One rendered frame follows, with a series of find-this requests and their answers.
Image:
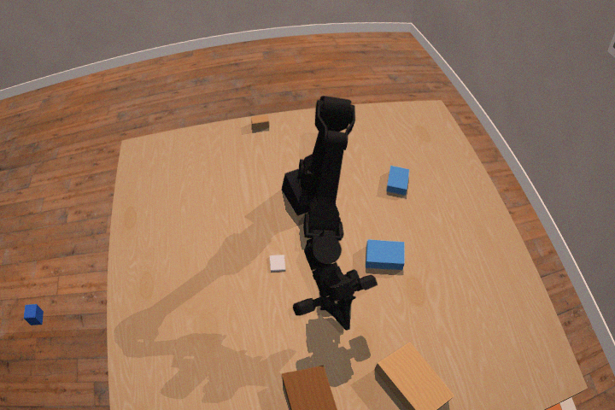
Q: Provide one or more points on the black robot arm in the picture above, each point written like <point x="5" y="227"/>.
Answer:
<point x="320" y="174"/>

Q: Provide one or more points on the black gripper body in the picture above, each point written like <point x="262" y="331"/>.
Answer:
<point x="308" y="305"/>

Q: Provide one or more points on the small white cube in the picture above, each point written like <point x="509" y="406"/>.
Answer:
<point x="277" y="263"/>

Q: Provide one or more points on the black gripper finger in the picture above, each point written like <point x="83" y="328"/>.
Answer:
<point x="344" y="307"/>
<point x="337" y="315"/>

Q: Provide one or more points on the blue rectangular block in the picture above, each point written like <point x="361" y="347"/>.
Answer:
<point x="385" y="254"/>
<point x="398" y="178"/>

